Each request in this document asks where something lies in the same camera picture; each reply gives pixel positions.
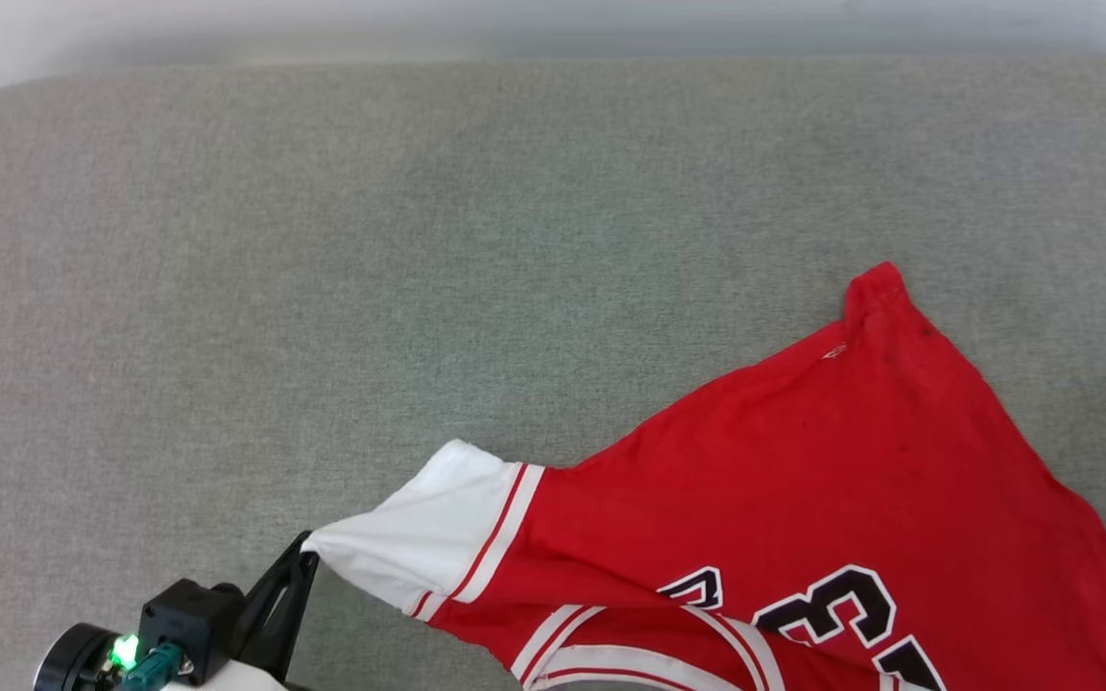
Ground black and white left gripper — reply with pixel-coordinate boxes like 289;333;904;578
33;530;322;691

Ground red basketball jersey number 23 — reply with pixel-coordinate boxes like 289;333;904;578
301;261;1106;691

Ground grey fabric sofa cushion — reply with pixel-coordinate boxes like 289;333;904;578
0;56;1106;691

